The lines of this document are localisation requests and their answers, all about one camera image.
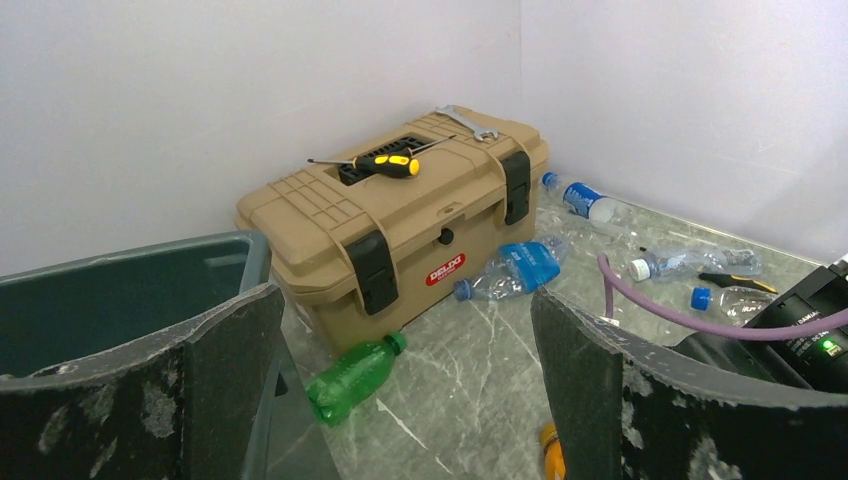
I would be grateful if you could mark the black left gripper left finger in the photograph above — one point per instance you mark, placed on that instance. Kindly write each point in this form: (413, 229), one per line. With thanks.
(189, 401)

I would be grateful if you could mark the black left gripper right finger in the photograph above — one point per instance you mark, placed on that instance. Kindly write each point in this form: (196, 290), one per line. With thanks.
(626, 408)

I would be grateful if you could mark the orange juice bottle gold cap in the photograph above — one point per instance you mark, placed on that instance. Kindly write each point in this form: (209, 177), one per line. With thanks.
(552, 456)

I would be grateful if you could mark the crushed Pepsi bottle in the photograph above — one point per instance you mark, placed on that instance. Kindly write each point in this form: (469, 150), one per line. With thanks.
(739, 304)

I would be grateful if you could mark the dark green plastic bin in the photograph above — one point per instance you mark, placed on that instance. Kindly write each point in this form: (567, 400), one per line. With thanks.
(72, 310)

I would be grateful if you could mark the green plastic bottle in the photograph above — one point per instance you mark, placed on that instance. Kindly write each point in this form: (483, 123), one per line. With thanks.
(354, 377)

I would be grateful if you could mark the yellow black tool right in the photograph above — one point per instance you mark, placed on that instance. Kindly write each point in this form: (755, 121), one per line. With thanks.
(723, 280)

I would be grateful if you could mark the crushed blue label bottle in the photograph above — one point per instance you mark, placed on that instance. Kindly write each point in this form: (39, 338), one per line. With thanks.
(516, 269)

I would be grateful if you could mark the blue label bottle far right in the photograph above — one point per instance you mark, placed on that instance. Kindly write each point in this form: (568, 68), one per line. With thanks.
(584, 201)

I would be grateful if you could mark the tan plastic toolbox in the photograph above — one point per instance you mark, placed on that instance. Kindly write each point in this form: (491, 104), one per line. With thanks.
(361, 255)

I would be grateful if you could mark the yellow black screwdriver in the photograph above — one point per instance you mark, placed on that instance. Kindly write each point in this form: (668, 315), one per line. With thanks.
(391, 165)

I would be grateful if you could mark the thin dark screwdriver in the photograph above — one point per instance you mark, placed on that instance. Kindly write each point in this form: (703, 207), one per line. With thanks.
(411, 152)

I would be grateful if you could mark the silver open-end wrench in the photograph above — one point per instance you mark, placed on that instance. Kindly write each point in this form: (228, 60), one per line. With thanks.
(479, 133)

